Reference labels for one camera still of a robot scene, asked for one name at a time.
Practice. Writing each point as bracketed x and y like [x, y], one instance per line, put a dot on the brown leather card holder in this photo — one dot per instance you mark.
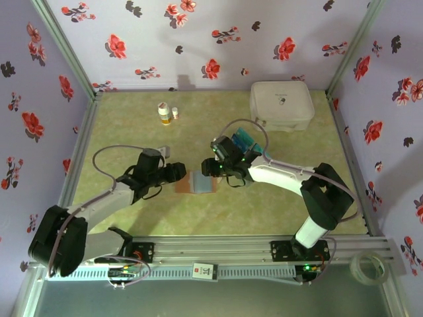
[181, 185]

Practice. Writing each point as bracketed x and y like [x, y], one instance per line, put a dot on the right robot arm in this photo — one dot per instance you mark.
[281, 175]

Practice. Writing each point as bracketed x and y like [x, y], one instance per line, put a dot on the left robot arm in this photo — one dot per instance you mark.
[99, 204]

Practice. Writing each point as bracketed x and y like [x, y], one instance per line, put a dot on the clear plastic card tray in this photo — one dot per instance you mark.
[255, 142]

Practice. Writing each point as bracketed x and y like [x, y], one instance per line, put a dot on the small white medicine bottle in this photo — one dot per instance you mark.
[175, 114]

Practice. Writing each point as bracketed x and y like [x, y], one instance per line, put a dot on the large white medicine bottle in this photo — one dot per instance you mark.
[164, 114]

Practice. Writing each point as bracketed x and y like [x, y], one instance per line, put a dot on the white plastic medicine box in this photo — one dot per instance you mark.
[281, 105]

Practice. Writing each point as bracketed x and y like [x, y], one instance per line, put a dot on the white label tag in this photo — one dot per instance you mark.
[205, 271]

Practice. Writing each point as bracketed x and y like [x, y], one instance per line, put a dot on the small green circuit board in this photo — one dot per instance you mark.
[124, 272]
[312, 269]

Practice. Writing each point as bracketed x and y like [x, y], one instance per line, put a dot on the clear tape roll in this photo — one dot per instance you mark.
[356, 264]

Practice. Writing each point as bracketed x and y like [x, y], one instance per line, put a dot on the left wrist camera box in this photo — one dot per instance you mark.
[164, 152]

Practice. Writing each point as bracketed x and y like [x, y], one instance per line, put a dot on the aluminium side rail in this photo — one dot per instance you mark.
[342, 132]
[85, 132]

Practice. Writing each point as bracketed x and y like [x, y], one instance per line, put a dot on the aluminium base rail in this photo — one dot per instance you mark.
[215, 251]

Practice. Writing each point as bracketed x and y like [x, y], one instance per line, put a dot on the aluminium corner post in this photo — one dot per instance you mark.
[67, 49]
[354, 46]

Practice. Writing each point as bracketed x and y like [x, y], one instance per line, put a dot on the aluminium frame leg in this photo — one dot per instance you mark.
[395, 297]
[28, 294]

